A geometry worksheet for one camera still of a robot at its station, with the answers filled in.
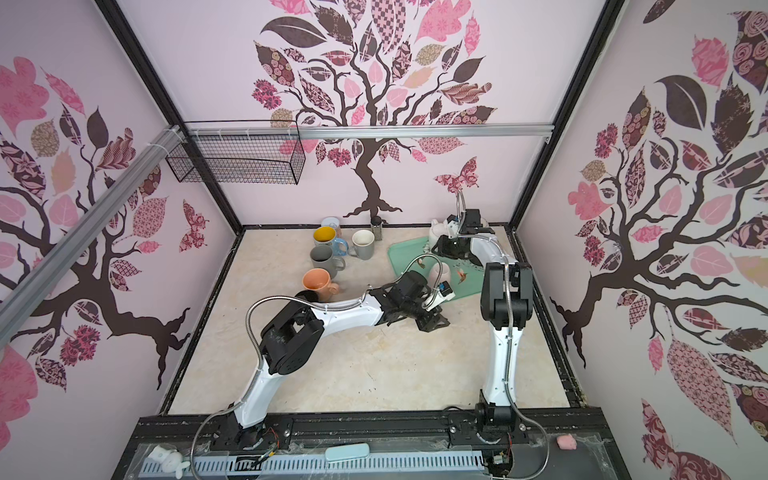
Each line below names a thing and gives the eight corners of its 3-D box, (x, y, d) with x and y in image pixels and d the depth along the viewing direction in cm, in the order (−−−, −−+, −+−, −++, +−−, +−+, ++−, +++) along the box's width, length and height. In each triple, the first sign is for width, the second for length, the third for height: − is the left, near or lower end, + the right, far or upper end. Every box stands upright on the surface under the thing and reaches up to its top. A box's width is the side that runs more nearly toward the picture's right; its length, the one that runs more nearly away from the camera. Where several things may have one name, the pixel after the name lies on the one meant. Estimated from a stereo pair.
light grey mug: (351, 260, 111) (349, 244, 104) (353, 246, 116) (350, 229, 108) (374, 260, 111) (373, 244, 104) (375, 246, 116) (373, 229, 108)
